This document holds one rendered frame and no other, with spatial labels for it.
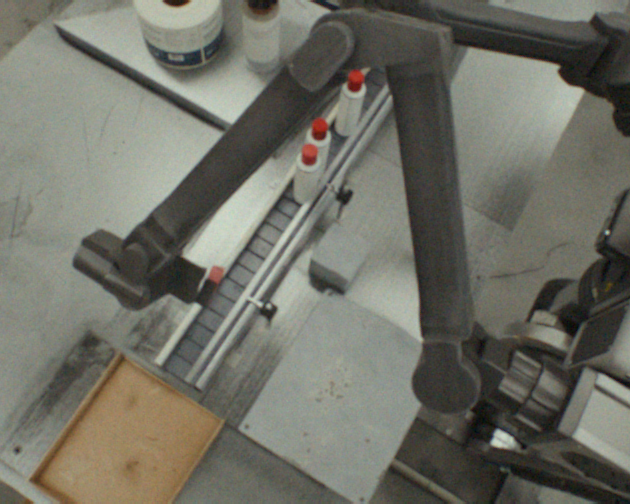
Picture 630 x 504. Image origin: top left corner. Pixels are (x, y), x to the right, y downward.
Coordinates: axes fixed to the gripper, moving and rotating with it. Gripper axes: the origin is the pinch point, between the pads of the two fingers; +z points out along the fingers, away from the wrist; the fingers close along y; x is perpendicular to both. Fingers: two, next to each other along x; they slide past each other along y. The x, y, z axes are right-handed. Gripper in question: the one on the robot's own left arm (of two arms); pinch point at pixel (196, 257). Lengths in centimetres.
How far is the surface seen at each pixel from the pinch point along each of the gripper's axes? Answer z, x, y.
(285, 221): 38.3, -0.3, -2.8
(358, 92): 43, -32, -4
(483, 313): 133, 25, -65
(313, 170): 29.9, -15.5, -5.3
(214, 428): 13.3, 37.8, -13.4
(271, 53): 54, -30, 21
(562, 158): 182, -36, -66
